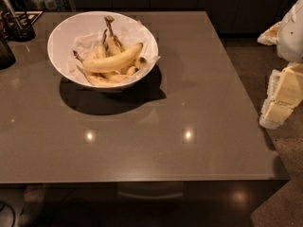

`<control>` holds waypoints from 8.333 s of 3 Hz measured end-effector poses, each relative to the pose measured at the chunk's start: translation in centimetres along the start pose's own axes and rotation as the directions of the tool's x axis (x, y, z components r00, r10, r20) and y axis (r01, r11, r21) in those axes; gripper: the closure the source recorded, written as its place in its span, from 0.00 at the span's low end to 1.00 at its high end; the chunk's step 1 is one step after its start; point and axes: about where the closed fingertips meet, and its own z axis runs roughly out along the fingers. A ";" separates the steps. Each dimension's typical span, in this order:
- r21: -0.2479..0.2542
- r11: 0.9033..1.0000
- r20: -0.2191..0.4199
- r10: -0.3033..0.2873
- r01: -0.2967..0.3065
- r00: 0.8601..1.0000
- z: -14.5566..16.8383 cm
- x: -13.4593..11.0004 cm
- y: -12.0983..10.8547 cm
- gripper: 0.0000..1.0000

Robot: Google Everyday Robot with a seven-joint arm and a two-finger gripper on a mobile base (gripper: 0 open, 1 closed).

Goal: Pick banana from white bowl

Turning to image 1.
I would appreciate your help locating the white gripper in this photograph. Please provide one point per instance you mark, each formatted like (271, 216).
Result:
(292, 37)

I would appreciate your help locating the yellow banana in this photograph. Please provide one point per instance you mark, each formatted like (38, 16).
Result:
(110, 64)

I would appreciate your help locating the banana bunch in bowl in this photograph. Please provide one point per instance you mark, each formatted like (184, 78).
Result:
(109, 46)

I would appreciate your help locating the white ceramic bowl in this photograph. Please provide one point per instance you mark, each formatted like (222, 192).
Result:
(62, 39)

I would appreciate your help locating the dark tray with white rim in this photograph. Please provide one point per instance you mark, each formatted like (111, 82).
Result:
(30, 16)

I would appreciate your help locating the dark round pot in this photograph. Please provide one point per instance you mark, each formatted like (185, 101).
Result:
(7, 58)

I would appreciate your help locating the silver drawer handle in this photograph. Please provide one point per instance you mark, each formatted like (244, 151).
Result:
(150, 197)

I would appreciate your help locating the black wire utensil holder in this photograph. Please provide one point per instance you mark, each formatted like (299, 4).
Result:
(17, 25)

